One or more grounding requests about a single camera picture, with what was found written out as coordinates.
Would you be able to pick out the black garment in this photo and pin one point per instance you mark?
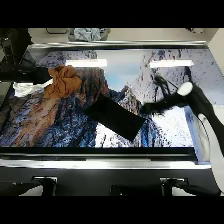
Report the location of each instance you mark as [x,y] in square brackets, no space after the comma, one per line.
[115,116]

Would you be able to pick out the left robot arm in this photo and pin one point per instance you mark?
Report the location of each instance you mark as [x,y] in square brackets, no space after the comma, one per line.
[23,75]

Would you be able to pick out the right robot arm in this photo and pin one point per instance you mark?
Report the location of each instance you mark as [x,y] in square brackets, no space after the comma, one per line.
[200,100]

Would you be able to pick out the brown garment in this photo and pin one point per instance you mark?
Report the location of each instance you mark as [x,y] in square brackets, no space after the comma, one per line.
[63,81]

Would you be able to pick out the grey garment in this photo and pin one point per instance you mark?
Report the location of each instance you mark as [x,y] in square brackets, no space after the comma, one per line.
[86,34]

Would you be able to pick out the white garment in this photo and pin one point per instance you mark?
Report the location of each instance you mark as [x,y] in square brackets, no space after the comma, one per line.
[25,89]

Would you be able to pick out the silver frame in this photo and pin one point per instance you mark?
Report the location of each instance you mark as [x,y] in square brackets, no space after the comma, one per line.
[100,164]

